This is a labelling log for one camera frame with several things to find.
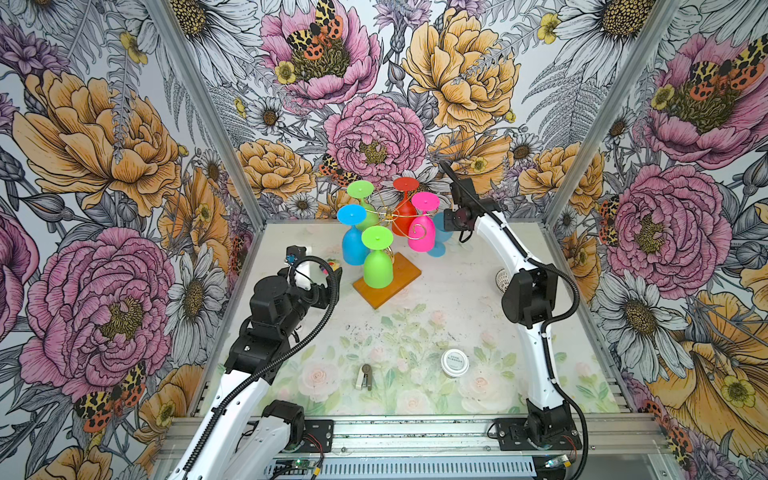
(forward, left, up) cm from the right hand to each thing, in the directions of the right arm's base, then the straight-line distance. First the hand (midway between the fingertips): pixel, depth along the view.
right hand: (454, 227), depth 100 cm
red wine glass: (-2, +17, +9) cm, 19 cm away
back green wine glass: (-3, +29, +19) cm, 35 cm away
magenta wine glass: (-10, +12, +7) cm, 17 cm away
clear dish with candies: (-3, +42, -13) cm, 44 cm away
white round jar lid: (-41, +5, -8) cm, 42 cm away
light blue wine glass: (-3, +5, -1) cm, 5 cm away
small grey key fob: (-43, +29, -12) cm, 53 cm away
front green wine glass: (-23, +25, +10) cm, 35 cm away
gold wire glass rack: (-11, +21, +17) cm, 30 cm away
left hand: (-27, +37, +13) cm, 48 cm away
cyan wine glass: (-17, +31, +9) cm, 37 cm away
